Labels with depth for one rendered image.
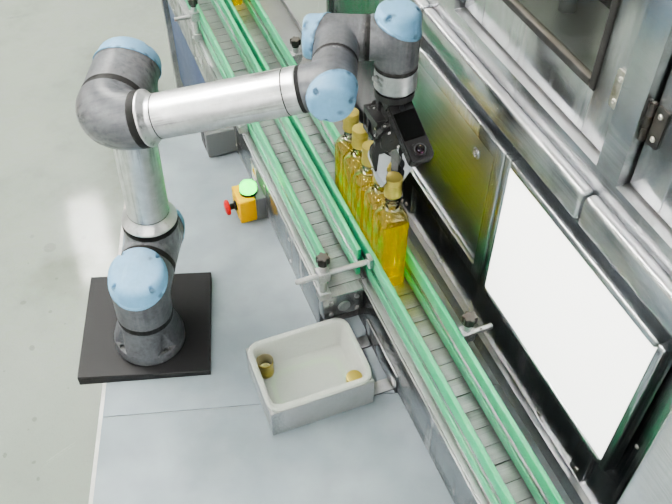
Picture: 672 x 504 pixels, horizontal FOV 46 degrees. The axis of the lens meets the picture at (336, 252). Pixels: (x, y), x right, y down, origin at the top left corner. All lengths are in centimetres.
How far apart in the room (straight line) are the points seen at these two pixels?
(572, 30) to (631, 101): 17
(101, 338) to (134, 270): 25
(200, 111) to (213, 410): 69
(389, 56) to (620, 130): 40
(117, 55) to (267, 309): 70
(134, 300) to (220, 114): 50
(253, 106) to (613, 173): 54
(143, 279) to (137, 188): 18
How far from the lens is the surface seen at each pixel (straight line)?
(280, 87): 125
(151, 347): 174
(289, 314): 184
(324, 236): 182
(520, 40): 136
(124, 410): 175
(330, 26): 133
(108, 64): 143
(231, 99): 127
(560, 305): 136
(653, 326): 118
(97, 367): 179
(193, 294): 188
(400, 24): 131
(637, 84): 111
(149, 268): 164
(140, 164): 156
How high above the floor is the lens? 219
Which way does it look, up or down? 47 degrees down
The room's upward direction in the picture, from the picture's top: straight up
